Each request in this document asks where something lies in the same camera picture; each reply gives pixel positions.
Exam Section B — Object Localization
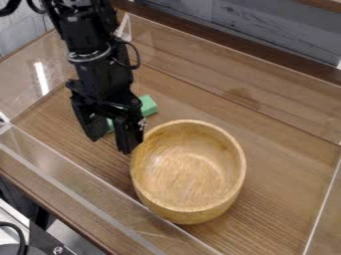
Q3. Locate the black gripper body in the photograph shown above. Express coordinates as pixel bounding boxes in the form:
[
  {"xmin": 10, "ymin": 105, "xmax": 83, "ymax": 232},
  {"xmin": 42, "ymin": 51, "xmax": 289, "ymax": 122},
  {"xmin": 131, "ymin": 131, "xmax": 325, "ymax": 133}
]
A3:
[{"xmin": 66, "ymin": 51, "xmax": 145, "ymax": 122}]

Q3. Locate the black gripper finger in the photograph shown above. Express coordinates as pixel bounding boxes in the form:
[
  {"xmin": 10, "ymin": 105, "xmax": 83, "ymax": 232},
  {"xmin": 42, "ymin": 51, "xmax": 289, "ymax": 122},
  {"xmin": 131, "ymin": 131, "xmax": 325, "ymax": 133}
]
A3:
[
  {"xmin": 71, "ymin": 98, "xmax": 110, "ymax": 141},
  {"xmin": 114, "ymin": 117, "xmax": 146, "ymax": 154}
]

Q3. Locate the green rectangular block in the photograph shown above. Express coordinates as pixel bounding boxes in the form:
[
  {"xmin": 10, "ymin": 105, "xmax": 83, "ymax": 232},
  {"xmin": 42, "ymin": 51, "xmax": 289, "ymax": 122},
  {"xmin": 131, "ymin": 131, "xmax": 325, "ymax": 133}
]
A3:
[{"xmin": 106, "ymin": 95, "xmax": 161, "ymax": 133}]

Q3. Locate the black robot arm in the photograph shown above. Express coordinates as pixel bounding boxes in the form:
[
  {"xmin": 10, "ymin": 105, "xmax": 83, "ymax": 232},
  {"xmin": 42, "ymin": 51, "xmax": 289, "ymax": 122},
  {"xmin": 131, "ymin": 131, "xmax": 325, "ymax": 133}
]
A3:
[{"xmin": 42, "ymin": 0, "xmax": 145, "ymax": 154}]

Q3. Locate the brown wooden bowl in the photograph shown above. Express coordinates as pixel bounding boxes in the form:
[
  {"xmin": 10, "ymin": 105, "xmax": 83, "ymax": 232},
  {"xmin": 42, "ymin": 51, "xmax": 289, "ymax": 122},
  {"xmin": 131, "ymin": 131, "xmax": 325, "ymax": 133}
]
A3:
[{"xmin": 131, "ymin": 120, "xmax": 246, "ymax": 224}]

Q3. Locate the clear acrylic corner bracket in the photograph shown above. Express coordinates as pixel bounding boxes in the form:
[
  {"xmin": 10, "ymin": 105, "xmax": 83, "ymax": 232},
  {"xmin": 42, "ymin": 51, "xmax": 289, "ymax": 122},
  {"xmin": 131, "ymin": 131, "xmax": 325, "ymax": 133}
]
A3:
[{"xmin": 115, "ymin": 13, "xmax": 133, "ymax": 42}]

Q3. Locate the clear acrylic tray wall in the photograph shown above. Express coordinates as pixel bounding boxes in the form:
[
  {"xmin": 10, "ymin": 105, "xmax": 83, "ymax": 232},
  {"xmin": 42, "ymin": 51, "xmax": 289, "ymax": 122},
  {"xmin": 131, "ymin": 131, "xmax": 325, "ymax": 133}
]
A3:
[{"xmin": 0, "ymin": 17, "xmax": 341, "ymax": 255}]

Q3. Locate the grey metal frame bracket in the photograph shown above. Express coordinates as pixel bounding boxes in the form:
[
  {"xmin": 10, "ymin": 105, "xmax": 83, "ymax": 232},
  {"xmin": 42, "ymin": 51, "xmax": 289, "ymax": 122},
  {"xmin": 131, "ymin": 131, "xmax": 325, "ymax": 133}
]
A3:
[{"xmin": 26, "ymin": 221, "xmax": 107, "ymax": 255}]

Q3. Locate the black cable lower left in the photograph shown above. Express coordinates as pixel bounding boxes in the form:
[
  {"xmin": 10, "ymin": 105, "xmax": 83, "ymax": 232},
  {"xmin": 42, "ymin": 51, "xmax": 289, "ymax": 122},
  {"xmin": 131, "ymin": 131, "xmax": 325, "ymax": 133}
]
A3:
[{"xmin": 0, "ymin": 220, "xmax": 32, "ymax": 255}]

